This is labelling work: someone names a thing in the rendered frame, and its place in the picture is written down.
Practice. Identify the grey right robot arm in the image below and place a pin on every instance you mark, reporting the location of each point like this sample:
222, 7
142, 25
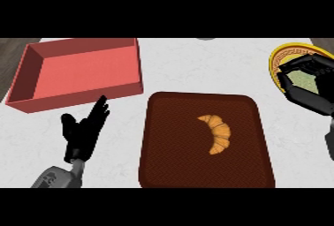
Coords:
331, 141

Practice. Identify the dark brown tray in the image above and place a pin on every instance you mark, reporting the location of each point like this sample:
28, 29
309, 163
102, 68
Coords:
204, 141

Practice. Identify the red open box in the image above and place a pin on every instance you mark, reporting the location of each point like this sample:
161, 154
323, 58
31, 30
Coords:
74, 73

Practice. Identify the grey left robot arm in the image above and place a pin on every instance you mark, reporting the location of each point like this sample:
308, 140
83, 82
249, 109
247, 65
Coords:
61, 176

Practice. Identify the grey round object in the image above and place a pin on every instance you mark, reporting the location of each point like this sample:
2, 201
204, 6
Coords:
206, 38

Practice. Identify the golden croissant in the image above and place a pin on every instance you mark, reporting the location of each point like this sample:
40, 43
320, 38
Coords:
219, 133

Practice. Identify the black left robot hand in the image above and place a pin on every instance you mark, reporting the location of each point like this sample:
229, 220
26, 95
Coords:
83, 134

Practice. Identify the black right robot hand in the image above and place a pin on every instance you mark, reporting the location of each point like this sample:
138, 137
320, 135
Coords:
311, 88

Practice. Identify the yellow rimmed plate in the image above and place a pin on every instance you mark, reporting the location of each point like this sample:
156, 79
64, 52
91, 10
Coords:
300, 78

